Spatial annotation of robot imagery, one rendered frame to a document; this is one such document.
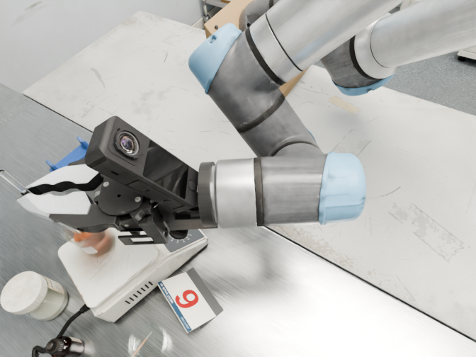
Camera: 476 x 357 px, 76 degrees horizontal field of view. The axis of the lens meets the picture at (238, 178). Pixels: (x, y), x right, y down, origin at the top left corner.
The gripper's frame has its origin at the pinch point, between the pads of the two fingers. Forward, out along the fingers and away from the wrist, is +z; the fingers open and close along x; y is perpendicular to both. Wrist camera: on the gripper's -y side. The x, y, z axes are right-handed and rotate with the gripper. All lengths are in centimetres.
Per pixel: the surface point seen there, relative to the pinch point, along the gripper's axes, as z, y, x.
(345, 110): -47, 26, 36
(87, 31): 67, 65, 152
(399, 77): -129, 117, 157
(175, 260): -11.0, 21.1, -0.7
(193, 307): -13.8, 23.7, -7.3
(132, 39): 11, 26, 72
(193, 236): -13.4, 22.0, 3.8
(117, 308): -2.9, 21.3, -7.7
